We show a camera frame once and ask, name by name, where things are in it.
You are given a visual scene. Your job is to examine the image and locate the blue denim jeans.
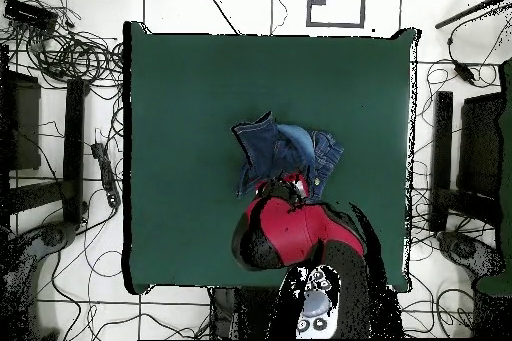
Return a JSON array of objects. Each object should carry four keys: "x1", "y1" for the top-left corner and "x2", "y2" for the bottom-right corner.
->
[{"x1": 230, "y1": 110, "x2": 345, "y2": 202}]

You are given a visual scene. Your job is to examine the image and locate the dark green table cloth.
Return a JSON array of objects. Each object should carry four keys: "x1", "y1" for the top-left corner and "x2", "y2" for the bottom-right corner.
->
[{"x1": 122, "y1": 20, "x2": 421, "y2": 295}]

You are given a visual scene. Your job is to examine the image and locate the black upright bar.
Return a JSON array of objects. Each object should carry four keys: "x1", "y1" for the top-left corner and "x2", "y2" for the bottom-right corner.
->
[
  {"x1": 61, "y1": 77, "x2": 91, "y2": 225},
  {"x1": 429, "y1": 90, "x2": 455, "y2": 233}
]

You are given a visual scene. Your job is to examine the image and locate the black wheeled base leg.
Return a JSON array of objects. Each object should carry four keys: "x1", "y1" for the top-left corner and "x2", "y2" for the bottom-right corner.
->
[
  {"x1": 0, "y1": 220, "x2": 79, "y2": 340},
  {"x1": 435, "y1": 230, "x2": 505, "y2": 278}
]

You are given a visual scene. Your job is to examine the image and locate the black panel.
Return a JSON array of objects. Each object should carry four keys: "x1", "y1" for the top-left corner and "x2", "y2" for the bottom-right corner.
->
[{"x1": 456, "y1": 91, "x2": 505, "y2": 198}]

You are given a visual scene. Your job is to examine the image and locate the black power strip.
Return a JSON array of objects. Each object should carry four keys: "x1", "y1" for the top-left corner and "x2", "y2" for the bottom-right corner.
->
[{"x1": 90, "y1": 141, "x2": 122, "y2": 209}]

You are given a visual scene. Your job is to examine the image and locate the black power adapter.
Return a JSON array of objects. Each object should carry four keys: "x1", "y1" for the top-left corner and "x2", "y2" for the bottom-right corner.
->
[{"x1": 452, "y1": 59, "x2": 477, "y2": 85}]

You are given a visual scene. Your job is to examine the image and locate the black tripod leg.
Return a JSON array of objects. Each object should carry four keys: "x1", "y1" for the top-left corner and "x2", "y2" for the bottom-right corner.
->
[{"x1": 434, "y1": 0, "x2": 512, "y2": 31}]

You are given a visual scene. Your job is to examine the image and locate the black case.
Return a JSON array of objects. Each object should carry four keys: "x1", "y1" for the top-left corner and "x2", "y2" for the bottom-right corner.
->
[{"x1": 0, "y1": 70, "x2": 42, "y2": 172}]

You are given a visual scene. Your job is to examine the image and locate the black electronics box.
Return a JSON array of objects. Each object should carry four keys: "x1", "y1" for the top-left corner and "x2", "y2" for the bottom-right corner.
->
[{"x1": 3, "y1": 0, "x2": 59, "y2": 32}]

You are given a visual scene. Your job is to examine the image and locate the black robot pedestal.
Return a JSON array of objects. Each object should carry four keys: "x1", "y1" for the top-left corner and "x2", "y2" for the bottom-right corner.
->
[{"x1": 209, "y1": 286, "x2": 281, "y2": 340}]

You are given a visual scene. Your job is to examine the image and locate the gray square frame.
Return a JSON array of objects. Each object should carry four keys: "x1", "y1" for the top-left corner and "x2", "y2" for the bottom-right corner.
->
[{"x1": 305, "y1": 0, "x2": 367, "y2": 29}]

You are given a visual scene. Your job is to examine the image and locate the tangled black cables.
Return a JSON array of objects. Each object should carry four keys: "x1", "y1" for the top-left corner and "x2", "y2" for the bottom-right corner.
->
[{"x1": 0, "y1": 0, "x2": 125, "y2": 90}]

